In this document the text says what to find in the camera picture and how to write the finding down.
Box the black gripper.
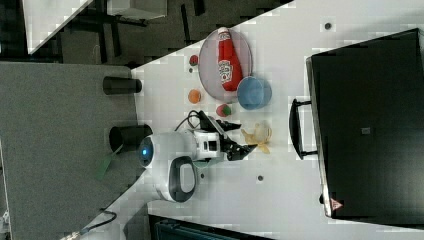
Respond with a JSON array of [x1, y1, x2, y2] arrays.
[[217, 120, 257, 161]]

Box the peeled toy banana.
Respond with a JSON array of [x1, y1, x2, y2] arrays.
[[241, 122, 272, 154]]

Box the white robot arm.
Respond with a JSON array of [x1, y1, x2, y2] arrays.
[[60, 117, 256, 240]]

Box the green mug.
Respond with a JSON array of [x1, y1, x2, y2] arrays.
[[193, 158, 223, 169]]

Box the toy strawberry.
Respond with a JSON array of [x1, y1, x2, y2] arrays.
[[216, 104, 231, 117]]

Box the blue bowl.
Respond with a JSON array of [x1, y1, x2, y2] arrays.
[[237, 76, 272, 110]]

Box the orange toy fruit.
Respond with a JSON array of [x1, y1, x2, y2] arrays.
[[188, 89, 201, 104]]

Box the red ketchup bottle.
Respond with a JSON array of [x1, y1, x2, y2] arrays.
[[218, 27, 243, 92]]

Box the grey round plate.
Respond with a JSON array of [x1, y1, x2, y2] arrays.
[[198, 29, 252, 103]]

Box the small red toy fruit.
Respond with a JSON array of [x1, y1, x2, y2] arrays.
[[189, 55, 199, 66]]

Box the black cylinder lower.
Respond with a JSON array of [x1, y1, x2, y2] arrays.
[[109, 124, 153, 154]]

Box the black cylinder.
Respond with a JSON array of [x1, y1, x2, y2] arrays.
[[103, 76, 142, 95], [109, 124, 153, 154]]

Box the black cylinder upper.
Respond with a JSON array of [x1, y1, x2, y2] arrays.
[[103, 76, 142, 95]]

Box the black toaster oven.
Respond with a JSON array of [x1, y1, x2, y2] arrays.
[[305, 28, 424, 229]]

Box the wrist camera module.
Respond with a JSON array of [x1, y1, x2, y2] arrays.
[[198, 111, 228, 140]]

